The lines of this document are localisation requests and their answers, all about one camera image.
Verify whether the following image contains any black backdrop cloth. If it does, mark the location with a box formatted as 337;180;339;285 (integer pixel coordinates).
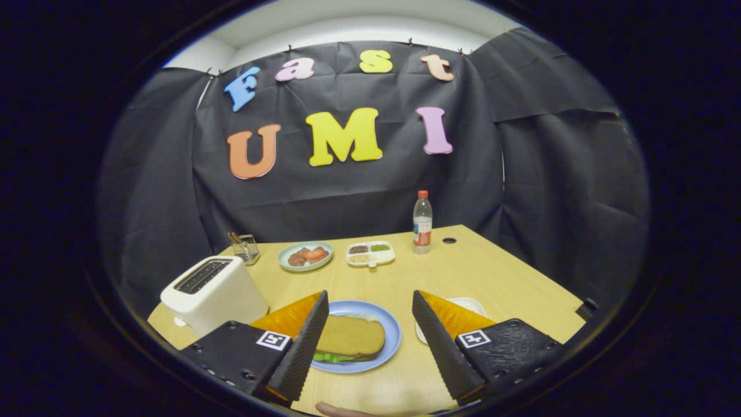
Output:
97;26;652;325

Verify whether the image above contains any blue plate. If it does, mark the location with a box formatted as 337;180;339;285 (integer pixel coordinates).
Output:
310;300;402;374

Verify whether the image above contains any white plate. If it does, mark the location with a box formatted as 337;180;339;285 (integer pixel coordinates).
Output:
416;297;488;343

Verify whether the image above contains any green lettuce leaf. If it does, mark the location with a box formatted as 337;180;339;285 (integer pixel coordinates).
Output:
314;313;378;364

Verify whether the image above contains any white divided spice dish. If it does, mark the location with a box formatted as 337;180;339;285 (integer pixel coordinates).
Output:
346;241;397;268

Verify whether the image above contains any small wire basket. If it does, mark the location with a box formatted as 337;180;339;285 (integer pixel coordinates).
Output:
230;233;261;266

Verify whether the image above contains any white toaster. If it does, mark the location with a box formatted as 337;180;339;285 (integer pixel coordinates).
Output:
160;255;270;339

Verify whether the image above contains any rounded brown toast slice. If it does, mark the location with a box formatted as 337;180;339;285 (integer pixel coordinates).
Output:
314;314;386;360

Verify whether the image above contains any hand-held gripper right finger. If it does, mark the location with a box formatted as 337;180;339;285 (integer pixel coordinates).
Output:
412;290;565;406

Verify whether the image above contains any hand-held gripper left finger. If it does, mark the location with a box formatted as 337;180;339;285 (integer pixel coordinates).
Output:
181;290;329;406

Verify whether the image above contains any clear red-capped water bottle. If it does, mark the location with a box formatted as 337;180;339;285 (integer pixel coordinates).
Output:
413;190;433;255

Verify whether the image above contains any pale green plate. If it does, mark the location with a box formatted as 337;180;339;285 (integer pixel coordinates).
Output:
278;241;334;273

